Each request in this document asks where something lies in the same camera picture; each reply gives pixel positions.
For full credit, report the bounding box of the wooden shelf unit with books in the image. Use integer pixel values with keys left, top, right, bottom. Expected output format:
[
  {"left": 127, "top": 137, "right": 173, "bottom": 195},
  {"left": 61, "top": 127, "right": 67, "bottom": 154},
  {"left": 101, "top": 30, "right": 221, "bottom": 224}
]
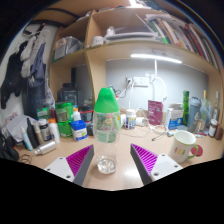
[{"left": 49, "top": 0, "right": 224, "bottom": 113}]

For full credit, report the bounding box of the white jar with blue lid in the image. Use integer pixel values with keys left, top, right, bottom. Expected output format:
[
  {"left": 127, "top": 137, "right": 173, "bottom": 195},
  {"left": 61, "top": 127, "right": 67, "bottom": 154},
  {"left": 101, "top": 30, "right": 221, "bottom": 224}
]
[{"left": 70, "top": 119, "right": 88, "bottom": 142}]

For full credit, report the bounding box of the white pill bottle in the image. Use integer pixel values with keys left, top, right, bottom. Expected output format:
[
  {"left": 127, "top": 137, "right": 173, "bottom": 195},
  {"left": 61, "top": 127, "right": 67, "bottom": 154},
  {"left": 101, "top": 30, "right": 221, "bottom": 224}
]
[{"left": 125, "top": 108, "right": 137, "bottom": 130}]

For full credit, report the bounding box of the sheet of paper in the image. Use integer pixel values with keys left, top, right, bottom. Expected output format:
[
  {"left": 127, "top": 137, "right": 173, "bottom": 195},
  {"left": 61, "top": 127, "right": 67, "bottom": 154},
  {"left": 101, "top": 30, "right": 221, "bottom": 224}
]
[{"left": 4, "top": 114, "right": 34, "bottom": 143}]

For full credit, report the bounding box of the grey drink bottle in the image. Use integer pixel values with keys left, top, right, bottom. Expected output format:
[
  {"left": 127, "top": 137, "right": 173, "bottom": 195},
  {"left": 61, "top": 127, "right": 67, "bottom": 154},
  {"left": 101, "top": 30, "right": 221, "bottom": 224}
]
[{"left": 187, "top": 97, "right": 202, "bottom": 133}]

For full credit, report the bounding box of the white hanging garment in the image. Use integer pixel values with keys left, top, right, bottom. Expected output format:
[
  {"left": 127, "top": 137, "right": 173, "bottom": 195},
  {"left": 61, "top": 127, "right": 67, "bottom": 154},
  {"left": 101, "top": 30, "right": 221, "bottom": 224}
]
[{"left": 19, "top": 30, "right": 48, "bottom": 79}]

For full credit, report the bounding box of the white cable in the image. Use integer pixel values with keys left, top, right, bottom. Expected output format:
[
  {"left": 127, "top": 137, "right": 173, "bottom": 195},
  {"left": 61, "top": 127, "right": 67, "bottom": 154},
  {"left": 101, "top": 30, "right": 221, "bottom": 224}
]
[{"left": 126, "top": 59, "right": 169, "bottom": 138}]

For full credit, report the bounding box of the white LED light bar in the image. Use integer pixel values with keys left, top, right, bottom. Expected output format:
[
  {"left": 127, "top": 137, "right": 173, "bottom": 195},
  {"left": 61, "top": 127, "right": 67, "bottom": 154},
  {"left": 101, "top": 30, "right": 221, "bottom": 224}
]
[{"left": 130, "top": 53, "right": 183, "bottom": 65}]

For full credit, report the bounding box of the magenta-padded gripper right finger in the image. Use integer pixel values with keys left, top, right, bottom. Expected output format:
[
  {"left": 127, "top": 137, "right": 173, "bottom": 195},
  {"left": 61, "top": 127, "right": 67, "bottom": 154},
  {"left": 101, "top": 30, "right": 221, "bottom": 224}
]
[{"left": 129, "top": 143, "right": 184, "bottom": 186}]

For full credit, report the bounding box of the ceiling light tube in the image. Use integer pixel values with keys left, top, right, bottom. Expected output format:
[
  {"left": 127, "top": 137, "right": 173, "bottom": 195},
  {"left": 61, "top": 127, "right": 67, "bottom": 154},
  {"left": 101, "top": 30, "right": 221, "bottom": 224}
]
[{"left": 129, "top": 0, "right": 145, "bottom": 8}]

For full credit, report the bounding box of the brown jar with white lid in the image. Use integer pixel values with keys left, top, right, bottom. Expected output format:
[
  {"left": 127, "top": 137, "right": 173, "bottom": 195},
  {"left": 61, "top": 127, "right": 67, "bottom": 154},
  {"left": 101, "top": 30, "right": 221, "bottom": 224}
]
[{"left": 208, "top": 118, "right": 218, "bottom": 138}]

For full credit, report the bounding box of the green plastic jar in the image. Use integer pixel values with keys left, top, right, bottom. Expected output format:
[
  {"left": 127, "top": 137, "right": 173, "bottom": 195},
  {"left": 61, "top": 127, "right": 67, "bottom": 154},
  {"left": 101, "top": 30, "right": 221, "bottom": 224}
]
[
  {"left": 54, "top": 101, "right": 74, "bottom": 123},
  {"left": 57, "top": 120, "right": 74, "bottom": 139}
]

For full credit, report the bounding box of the white bottle with orange cap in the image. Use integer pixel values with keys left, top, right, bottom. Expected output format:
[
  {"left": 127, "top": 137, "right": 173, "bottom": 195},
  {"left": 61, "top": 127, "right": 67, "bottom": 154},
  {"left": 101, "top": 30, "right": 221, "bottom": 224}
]
[{"left": 48, "top": 118, "right": 62, "bottom": 144}]

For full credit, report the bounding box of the clear glass wine bottle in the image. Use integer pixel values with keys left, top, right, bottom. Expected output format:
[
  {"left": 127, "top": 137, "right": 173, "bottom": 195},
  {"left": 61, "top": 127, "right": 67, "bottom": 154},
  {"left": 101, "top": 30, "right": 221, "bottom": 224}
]
[{"left": 213, "top": 90, "right": 221, "bottom": 123}]

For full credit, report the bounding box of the black hanging garment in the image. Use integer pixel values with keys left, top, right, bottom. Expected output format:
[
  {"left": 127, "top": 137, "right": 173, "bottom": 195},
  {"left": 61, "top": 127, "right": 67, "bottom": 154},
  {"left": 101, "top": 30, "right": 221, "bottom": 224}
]
[{"left": 0, "top": 41, "right": 28, "bottom": 110}]

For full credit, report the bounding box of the silver spray can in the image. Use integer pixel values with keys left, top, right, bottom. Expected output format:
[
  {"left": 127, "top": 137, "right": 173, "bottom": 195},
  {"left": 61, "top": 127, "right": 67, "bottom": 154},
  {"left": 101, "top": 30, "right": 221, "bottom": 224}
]
[{"left": 34, "top": 140, "right": 58, "bottom": 156}]

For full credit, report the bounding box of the white and blue carton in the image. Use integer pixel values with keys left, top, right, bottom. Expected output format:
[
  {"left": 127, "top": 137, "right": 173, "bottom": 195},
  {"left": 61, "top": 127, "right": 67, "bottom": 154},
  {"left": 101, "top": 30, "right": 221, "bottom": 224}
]
[{"left": 165, "top": 103, "right": 184, "bottom": 130}]

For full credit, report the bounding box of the white mug with green handle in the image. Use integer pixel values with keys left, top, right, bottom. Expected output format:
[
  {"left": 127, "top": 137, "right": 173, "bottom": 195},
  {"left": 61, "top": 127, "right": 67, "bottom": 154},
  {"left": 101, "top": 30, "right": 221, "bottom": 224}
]
[{"left": 167, "top": 130, "right": 200, "bottom": 164}]

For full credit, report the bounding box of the clear bottle with green cap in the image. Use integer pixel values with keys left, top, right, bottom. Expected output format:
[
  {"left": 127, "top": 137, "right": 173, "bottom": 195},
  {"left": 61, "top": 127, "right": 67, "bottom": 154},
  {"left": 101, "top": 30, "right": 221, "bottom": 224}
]
[{"left": 92, "top": 87, "right": 122, "bottom": 175}]

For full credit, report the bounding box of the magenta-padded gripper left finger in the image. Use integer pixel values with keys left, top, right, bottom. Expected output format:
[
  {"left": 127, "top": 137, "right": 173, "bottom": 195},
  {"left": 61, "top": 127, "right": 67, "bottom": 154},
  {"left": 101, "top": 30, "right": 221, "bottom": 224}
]
[{"left": 43, "top": 144, "right": 95, "bottom": 187}]

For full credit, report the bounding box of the maroon packet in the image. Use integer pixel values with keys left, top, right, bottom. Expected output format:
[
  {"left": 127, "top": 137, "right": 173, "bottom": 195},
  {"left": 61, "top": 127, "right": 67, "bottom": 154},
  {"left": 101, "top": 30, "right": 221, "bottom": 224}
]
[{"left": 147, "top": 99, "right": 164, "bottom": 126}]

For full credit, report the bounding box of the black bottle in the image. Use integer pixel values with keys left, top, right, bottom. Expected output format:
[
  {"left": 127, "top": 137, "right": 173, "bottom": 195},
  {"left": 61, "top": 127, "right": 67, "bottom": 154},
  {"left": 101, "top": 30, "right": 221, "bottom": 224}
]
[{"left": 26, "top": 117, "right": 40, "bottom": 149}]

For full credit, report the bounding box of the blue hanging garment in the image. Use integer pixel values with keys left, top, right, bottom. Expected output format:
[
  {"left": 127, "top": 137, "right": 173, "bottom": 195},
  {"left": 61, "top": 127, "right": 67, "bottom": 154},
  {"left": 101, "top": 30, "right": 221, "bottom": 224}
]
[{"left": 26, "top": 43, "right": 55, "bottom": 118}]

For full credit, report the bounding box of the white and blue tube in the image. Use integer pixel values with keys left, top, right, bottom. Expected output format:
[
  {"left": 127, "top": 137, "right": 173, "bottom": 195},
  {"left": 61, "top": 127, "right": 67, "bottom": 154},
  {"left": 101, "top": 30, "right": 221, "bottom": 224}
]
[{"left": 19, "top": 124, "right": 34, "bottom": 152}]

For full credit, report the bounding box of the dark green bottle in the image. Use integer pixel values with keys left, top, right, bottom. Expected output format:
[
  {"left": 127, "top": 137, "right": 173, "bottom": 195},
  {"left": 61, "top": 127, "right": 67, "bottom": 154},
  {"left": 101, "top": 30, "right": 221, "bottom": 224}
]
[{"left": 181, "top": 90, "right": 190, "bottom": 126}]

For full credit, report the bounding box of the glass bottle with yellow cap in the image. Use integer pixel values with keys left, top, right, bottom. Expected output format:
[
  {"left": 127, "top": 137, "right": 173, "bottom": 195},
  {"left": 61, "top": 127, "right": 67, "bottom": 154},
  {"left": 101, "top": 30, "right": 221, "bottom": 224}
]
[{"left": 200, "top": 89, "right": 210, "bottom": 130}]

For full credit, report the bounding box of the black appliance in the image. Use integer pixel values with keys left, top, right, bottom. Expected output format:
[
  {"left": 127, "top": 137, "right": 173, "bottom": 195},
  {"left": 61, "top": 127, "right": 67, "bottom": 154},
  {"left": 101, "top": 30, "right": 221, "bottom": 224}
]
[{"left": 57, "top": 83, "right": 84, "bottom": 108}]

